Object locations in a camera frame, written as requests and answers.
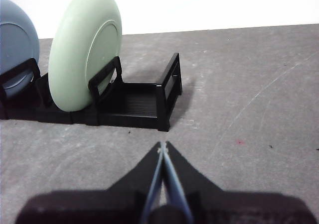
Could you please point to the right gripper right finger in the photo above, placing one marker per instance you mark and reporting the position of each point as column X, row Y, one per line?
column 236, row 206

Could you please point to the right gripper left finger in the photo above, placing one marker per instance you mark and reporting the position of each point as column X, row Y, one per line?
column 94, row 206

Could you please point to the pale green round plate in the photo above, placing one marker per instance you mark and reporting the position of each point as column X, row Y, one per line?
column 79, row 47

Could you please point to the light blue round plate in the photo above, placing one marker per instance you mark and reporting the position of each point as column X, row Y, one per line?
column 15, row 42

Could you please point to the black plastic plate rack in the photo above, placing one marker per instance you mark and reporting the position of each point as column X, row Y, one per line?
column 134, row 102

